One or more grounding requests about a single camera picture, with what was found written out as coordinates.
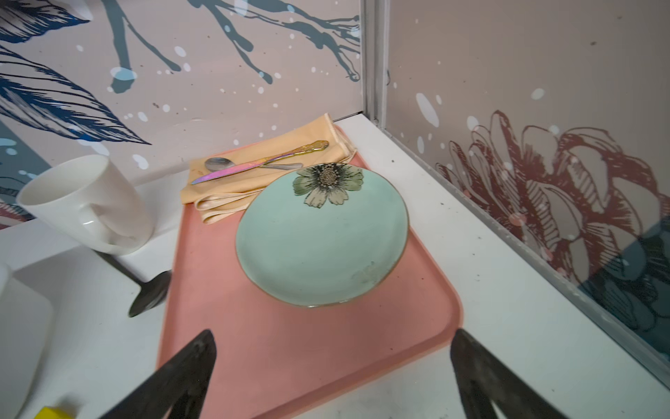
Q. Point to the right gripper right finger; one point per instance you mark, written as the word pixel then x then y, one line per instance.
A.
pixel 488 388

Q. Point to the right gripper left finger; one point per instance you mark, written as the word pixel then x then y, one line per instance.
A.
pixel 177 389

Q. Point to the black spoon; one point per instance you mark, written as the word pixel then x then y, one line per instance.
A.
pixel 152 292

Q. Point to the pink placemat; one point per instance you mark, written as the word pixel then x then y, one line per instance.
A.
pixel 275 360

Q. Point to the small yellow cube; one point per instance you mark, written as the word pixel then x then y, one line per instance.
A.
pixel 52 413

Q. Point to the white plastic tray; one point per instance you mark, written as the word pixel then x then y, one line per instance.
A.
pixel 26 318

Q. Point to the yellow folded napkin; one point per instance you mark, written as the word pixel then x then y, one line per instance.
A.
pixel 218 199

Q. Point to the green flower plate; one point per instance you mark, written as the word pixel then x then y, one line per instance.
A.
pixel 323 235

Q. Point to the white ceramic mug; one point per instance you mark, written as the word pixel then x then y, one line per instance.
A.
pixel 90 200

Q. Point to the iridescent cutlery on napkin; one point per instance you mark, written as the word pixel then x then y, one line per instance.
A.
pixel 316 146

